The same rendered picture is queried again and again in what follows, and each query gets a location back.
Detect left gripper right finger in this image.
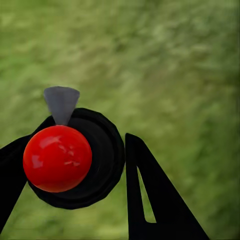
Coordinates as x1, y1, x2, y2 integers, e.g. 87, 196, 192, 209
124, 133, 210, 240

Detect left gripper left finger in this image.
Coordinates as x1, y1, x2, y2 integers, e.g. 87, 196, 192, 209
0, 134, 32, 233

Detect pesticide atomizer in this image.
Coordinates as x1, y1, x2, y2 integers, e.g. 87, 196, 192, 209
22, 86, 126, 211

